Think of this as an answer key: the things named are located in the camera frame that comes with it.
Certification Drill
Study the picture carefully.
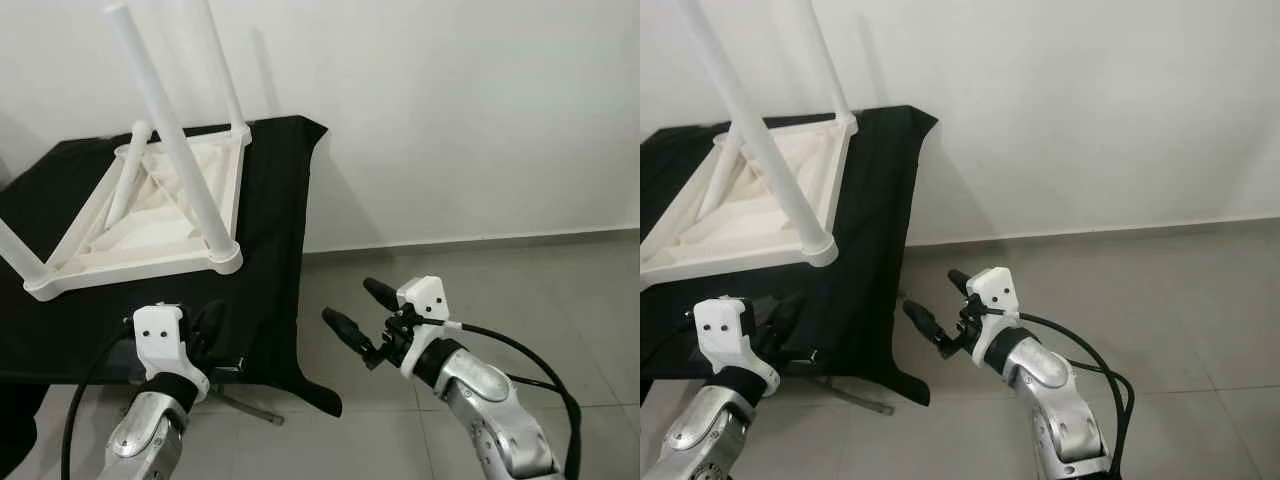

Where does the grey metal table frame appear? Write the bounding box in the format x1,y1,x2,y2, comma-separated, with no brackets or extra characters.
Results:
205,385,286,426
810,375,896,416

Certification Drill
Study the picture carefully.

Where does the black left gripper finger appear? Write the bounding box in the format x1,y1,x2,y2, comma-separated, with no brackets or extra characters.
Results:
198,298,229,346
765,296,803,343

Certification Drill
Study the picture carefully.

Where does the white plastic children table top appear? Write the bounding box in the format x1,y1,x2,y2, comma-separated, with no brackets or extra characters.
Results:
22,120,251,301
640,112,859,291

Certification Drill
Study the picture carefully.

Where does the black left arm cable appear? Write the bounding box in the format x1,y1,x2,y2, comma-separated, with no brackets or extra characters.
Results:
640,315,701,381
60,320,141,480

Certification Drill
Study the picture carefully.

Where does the black tablecloth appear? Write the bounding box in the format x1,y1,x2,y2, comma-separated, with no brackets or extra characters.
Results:
0,115,343,419
640,105,939,406

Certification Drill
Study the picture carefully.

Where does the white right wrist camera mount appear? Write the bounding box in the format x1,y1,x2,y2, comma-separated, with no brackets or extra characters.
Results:
395,275,463,379
965,267,1023,361

